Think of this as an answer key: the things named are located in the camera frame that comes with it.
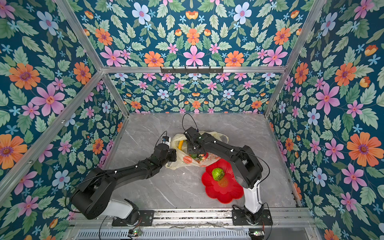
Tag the yellow fake banana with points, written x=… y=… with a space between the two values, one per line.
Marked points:
x=180 y=144

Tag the yellow plastic fruit-print bag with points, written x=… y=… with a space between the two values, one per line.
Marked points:
x=186 y=157

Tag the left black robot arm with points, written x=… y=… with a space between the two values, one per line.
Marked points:
x=93 y=197

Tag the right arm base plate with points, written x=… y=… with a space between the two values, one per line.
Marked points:
x=243 y=217

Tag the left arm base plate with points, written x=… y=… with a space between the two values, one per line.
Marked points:
x=140 y=218

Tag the white vent grille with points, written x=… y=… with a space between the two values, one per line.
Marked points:
x=164 y=234

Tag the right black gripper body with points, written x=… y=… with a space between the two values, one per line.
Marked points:
x=190 y=148

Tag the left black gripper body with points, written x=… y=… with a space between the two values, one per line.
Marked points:
x=170 y=156

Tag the red flower-shaped plate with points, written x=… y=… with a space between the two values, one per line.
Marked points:
x=227 y=189

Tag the black hook rail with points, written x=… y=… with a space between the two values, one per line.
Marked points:
x=191 y=70

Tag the aluminium mounting rail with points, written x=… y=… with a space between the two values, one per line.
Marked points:
x=185 y=219

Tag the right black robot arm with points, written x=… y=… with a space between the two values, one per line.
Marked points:
x=245 y=164

